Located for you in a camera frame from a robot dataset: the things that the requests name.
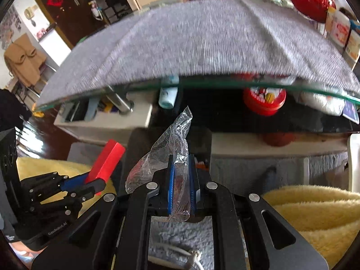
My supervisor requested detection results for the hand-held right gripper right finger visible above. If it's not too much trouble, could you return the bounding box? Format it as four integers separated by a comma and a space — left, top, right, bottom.
189, 154, 328, 270

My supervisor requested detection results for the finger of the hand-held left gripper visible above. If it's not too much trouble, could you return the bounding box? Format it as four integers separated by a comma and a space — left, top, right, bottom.
30, 178, 108, 220
21, 171, 91, 201

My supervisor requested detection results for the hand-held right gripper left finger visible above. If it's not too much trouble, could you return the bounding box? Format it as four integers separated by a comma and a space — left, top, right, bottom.
31, 155, 176, 270

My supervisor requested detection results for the red cardboard box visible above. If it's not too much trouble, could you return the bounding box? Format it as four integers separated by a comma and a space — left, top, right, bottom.
84, 139, 126, 196

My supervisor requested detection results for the clear plastic wrap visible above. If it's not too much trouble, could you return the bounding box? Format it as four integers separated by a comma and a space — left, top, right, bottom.
125, 105, 194, 223

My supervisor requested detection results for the dark cloth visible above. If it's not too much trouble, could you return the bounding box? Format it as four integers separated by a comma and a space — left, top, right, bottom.
0, 88, 32, 132

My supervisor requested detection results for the glass coffee table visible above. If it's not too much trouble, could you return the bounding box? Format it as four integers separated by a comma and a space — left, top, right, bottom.
33, 73, 360, 161

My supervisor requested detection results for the dark printed magazine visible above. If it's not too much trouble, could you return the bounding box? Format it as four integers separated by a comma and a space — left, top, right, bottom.
63, 101, 90, 123

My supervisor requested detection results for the grey-blue plastic strip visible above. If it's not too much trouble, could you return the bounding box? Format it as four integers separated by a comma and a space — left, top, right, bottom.
84, 97, 99, 120

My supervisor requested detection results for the blue-grey slipper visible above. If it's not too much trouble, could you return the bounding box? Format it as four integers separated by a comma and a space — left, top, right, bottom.
263, 166, 281, 186

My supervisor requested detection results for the purple yellow booklet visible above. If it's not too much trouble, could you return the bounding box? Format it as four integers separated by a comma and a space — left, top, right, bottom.
102, 96, 119, 113

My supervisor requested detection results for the chrome table leg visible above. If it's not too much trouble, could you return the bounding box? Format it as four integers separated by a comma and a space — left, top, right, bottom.
106, 85, 135, 115

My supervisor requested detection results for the pale blue spray bottle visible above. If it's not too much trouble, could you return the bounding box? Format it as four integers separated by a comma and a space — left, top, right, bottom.
158, 75, 180, 109

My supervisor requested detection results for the red cartoon tin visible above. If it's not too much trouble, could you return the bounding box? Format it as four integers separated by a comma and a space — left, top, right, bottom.
243, 73, 287, 117

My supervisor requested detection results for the tan hanging coat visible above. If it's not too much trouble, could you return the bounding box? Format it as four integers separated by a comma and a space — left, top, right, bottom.
4, 32, 47, 88

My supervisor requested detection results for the person's right leg yellow fleece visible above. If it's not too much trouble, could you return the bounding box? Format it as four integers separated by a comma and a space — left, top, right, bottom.
262, 185, 360, 260

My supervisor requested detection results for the grey table cloth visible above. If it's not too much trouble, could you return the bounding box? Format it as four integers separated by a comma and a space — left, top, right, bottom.
35, 0, 360, 111

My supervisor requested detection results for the clear plastic bag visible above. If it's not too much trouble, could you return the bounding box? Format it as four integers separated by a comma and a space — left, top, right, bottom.
299, 91, 347, 116

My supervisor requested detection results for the dark brown door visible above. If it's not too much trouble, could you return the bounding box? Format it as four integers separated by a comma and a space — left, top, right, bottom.
28, 0, 133, 49

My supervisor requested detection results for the white plastic furniture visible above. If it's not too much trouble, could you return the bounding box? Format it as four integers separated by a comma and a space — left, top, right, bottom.
346, 133, 360, 195

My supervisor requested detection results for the white spray bottle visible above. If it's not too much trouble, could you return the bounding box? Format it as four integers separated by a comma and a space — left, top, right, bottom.
88, 0, 105, 21

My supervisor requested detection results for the dark blue packet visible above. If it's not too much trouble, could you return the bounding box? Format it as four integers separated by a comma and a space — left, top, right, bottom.
341, 101, 360, 125

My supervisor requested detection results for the cream jar orange label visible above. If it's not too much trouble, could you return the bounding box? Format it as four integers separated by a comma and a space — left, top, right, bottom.
344, 21, 360, 63
326, 7, 352, 47

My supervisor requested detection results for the white cable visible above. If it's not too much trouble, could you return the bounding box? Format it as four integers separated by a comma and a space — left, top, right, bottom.
147, 243, 209, 270

